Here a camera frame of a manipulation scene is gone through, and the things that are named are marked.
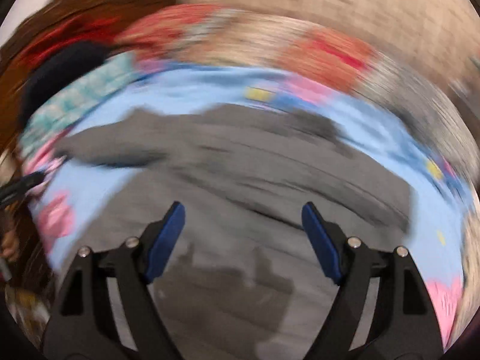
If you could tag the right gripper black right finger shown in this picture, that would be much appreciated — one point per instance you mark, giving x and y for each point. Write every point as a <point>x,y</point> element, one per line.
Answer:
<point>404,324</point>

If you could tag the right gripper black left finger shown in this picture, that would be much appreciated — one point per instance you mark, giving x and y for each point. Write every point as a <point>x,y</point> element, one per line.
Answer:
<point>82,325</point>

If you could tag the grey puffer jacket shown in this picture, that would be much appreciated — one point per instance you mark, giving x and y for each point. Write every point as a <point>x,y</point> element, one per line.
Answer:
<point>243,281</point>

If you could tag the light blue cartoon bedsheet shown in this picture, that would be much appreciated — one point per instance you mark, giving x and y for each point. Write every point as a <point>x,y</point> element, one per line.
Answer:
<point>74,194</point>

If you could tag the teal wave-pattern cloth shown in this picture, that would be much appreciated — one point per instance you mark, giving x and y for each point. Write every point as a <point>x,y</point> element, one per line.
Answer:
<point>75,101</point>

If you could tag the dark navy garment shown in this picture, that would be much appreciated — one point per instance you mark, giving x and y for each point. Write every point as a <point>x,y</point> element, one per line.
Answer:
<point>57,72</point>

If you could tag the red knitted garment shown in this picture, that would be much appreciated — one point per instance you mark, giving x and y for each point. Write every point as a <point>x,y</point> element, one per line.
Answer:
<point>80,28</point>

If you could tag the red floral patterned quilt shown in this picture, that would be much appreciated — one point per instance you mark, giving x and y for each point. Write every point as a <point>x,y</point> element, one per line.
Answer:
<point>211,34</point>

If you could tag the brown fuzzy blanket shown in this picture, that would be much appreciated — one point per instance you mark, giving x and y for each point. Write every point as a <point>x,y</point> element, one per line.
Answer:
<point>14,71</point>

